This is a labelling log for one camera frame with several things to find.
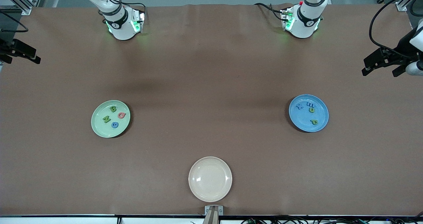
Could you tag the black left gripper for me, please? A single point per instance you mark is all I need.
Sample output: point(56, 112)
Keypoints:
point(397, 52)

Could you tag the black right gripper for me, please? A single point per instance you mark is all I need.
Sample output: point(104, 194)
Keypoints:
point(7, 47)

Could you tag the blue letter m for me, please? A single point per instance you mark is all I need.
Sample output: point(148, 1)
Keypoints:
point(310, 104)

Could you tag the green letter p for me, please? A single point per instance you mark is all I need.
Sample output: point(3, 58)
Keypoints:
point(314, 122)

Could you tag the blue letter x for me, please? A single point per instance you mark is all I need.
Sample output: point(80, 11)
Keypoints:
point(299, 106)

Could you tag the green letter N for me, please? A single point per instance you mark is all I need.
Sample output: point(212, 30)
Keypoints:
point(106, 119)

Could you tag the green letter B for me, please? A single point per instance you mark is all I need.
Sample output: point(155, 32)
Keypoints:
point(113, 109)

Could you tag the blue letter G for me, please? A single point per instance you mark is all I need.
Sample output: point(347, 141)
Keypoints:
point(112, 125)

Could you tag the pink letter Q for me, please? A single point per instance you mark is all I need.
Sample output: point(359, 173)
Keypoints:
point(119, 115)

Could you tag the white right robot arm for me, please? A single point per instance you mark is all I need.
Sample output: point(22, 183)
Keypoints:
point(119, 25)

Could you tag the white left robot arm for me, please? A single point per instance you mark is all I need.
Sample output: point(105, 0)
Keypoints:
point(305, 19)

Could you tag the blue plate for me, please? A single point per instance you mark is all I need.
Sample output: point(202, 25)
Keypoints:
point(304, 118)

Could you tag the light green plate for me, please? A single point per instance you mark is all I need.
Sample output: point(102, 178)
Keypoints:
point(102, 128)

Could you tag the brown table mat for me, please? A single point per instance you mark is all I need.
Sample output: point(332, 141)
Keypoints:
point(211, 68)

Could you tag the beige plate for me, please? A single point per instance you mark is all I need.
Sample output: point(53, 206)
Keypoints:
point(210, 179)

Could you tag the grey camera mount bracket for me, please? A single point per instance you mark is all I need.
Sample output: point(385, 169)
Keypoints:
point(213, 214)

